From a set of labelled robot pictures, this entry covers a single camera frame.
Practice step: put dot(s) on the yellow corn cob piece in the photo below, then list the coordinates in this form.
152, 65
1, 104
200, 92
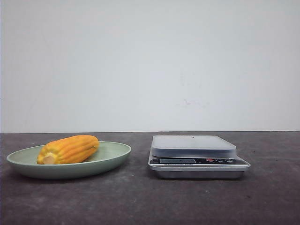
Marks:
70, 150

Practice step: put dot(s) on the silver digital kitchen scale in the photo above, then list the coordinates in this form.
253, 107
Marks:
195, 157

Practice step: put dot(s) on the light green plate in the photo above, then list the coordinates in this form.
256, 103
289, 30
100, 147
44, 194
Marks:
109, 156

